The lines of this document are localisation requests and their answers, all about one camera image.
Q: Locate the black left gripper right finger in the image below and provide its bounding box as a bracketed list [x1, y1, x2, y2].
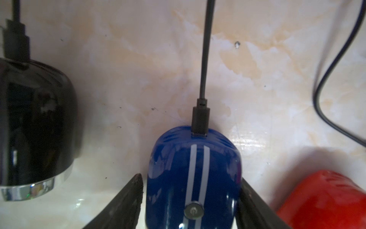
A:
[235, 178, 291, 229]

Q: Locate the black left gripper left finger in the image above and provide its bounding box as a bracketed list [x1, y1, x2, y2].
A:
[85, 174, 144, 229]

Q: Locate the blue electric shaver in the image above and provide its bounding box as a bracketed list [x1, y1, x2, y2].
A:
[145, 126, 242, 229]

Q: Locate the red electric shaver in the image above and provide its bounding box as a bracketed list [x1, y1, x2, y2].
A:
[277, 170, 366, 229]

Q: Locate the black cable of blue shaver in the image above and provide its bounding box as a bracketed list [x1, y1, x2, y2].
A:
[191, 0, 216, 136]

